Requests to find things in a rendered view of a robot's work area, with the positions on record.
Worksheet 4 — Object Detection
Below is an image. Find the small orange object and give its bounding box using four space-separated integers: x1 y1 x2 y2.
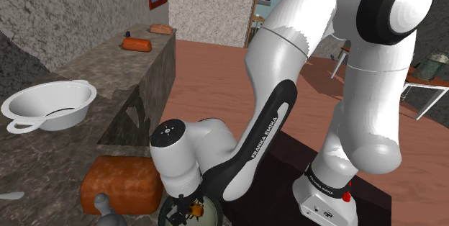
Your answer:
190 202 205 217

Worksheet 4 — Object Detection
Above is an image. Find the grey-green plate with dark rim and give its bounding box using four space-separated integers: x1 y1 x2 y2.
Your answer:
158 193 224 226

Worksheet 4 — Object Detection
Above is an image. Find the large orange bread loaf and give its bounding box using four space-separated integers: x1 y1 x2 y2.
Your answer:
79 155 165 216

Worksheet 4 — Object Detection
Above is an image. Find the dark robot stand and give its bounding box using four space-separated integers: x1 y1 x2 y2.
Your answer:
217 130 393 226

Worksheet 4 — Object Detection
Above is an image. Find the small orange bread loaf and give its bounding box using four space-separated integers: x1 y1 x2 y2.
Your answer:
121 37 153 53

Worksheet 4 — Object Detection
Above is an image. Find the pale flat utensil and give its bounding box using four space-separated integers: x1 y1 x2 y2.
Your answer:
0 191 25 201

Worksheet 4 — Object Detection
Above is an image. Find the brown bread loaf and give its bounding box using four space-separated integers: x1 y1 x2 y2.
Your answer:
149 23 174 35

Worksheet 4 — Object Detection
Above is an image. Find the brown table with white legs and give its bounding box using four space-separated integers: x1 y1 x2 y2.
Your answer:
330 39 449 121

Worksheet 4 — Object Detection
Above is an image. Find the white bowl with handle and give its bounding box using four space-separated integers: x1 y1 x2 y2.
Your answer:
0 79 98 135

